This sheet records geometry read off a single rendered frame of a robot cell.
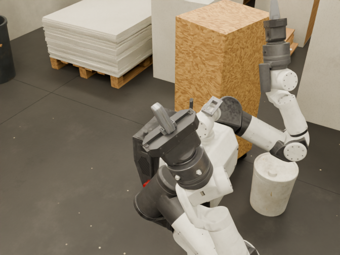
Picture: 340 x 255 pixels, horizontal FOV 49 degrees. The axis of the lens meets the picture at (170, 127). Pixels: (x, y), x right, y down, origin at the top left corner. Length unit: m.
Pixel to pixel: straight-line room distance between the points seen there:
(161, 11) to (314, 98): 1.74
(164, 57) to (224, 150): 3.04
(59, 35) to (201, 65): 2.32
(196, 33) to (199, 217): 1.68
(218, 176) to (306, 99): 2.94
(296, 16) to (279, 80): 4.03
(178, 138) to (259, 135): 0.68
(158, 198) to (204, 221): 0.20
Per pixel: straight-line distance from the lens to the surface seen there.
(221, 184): 0.83
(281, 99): 1.36
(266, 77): 1.27
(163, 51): 4.12
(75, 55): 4.39
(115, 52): 3.94
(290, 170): 2.66
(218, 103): 1.13
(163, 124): 0.70
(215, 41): 2.31
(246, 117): 1.36
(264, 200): 2.70
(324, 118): 3.78
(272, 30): 1.26
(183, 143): 0.73
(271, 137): 1.37
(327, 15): 3.39
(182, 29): 2.48
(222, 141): 1.19
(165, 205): 1.02
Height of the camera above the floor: 2.10
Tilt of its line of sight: 37 degrees down
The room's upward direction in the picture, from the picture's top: straight up
